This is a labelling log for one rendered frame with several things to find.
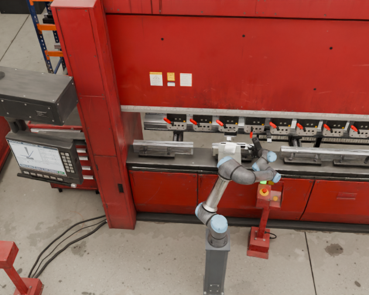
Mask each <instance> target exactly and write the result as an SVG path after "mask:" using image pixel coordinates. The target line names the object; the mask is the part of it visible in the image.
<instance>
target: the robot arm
mask: <svg viewBox="0 0 369 295"><path fill-rule="evenodd" d="M252 142H253V144H249V145H247V148H248V150H249V152H250V153H251V151H252V154H251V156H252V157H253V156H254V157H253V158H259V159H258V160H257V161H256V162H255V163H254V164H253V165H252V169H253V170H254V171H251V170H247V169H246V168H244V167H243V166H242V165H240V164H239V163H238V162H237V161H236V160H234V159H233V158H232V157H230V156H226V157H224V158H222V159H221V160H220V161H219V162H218V164H217V167H218V169H219V170H218V172H217V174H218V177H217V179H216V182H215V183H214V186H213V188H212V189H211V192H210V194H209V196H208V197H207V200H206V201H203V202H202V203H200V204H199V205H198V206H197V208H196V210H195V214H196V216H197V217H198V219H200V220H201V221H202V222H203V223H204V224H205V225H206V226H207V227H208V228H209V229H210V232H209V234H208V237H207V240H208V242H209V244H210V245H211V246H212V247H214V248H222V247H224V246H226V244H227V243H228V235H227V227H228V224H227V220H226V218H225V217H224V216H222V215H218V214H217V213H216V212H217V205H218V203H219V201H220V199H221V197H222V195H223V193H224V191H225V189H226V187H227V185H228V183H229V181H234V182H236V183H238V184H244V185H250V184H254V183H256V182H260V181H269V180H271V181H273V182H274V183H277V182H278V181H279V180H280V178H281V175H280V174H279V173H278V172H277V171H275V170H274V169H273V168H271V167H270V166H269V165H268V163H269V162H274V161H275V160H276V154H275V153H274V152H272V151H270V150H267V149H264V148H262V146H261V144H260V142H259V140H258V137H254V138H252Z"/></svg>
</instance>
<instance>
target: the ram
mask: <svg viewBox="0 0 369 295"><path fill-rule="evenodd" d="M106 20H107V27H108V34H109V38H110V45H111V52H112V59H113V63H114V70H115V76H116V81H117V88H118V95H119V101H120V105H127V106H143V107H172V108H202V109H232V110H247V111H276V112H305V113H321V114H350V115H369V19H324V18H279V17H260V16H259V17H256V16H210V15H165V14H142V13H106ZM150 72H159V73H162V84H163V85H151V79H150ZM167 73H175V80H174V81H168V75H167ZM180 73H192V87H187V86H180ZM168 82H175V86H168ZM121 111H124V112H153V113H168V114H196V115H225V116H254V117H269V118H298V119H326V120H342V121H369V118H341V117H326V116H297V115H268V114H239V113H223V112H194V111H165V110H150V109H121Z"/></svg>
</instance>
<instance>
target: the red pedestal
mask: <svg viewBox="0 0 369 295"><path fill-rule="evenodd" d="M18 251H19V249H18V247H17V246H16V244H15V242H14V241H0V269H4V271H5V272H6V274H7V275H8V276H9V278H10V279H11V281H12V282H13V284H14V285H15V286H16V289H15V291H14V294H13V295H41V294H42V291H43V288H44V284H42V282H41V281H40V279H37V278H27V277H20V276H19V274H18V273H17V271H16V270H15V268H14V267H13V263H14V261H15V258H16V256H17V254H18Z"/></svg>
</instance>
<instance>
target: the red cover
mask: <svg viewBox="0 0 369 295"><path fill-rule="evenodd" d="M102 2H103V6H104V12H105V13H142V14H165V15H210V16H256V17H259V16H260V17H279V18H324V19H369V0H102Z"/></svg>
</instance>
